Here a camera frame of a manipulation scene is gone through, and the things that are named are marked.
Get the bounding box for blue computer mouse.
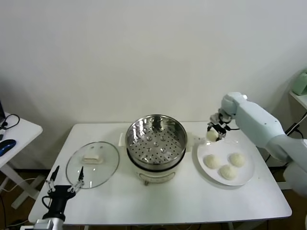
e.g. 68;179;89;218
0;139;17;157

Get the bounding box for pale green box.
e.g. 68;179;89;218
293;69;307;96

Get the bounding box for white shelf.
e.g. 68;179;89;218
288;90;307;113

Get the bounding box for white side desk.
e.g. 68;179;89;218
0;111;44;209

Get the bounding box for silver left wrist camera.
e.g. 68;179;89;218
33;218;56;230

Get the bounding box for perforated steel steamer basket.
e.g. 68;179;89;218
125;115;188;167

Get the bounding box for black power adapter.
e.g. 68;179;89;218
285;122;297;136

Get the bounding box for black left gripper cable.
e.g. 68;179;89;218
41;195;54;209

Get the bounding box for white steamed baozi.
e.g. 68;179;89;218
217;164;238;180
206;130;220;142
203;154;222;169
228;152;247;167

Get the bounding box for large white round plate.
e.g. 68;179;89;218
196;135;255;186

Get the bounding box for dark laptop edge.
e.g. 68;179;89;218
0;100;7;123

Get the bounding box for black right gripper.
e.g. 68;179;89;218
206;119;231;142

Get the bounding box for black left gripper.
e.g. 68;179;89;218
46;165;85;217

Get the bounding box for white electric cooking pot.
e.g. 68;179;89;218
118;131;195;186

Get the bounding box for black looped desk cable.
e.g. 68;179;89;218
0;114;21;131

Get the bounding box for white floor cable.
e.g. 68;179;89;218
0;178;37;193

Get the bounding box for round glass pot lid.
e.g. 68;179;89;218
65;141;120;190

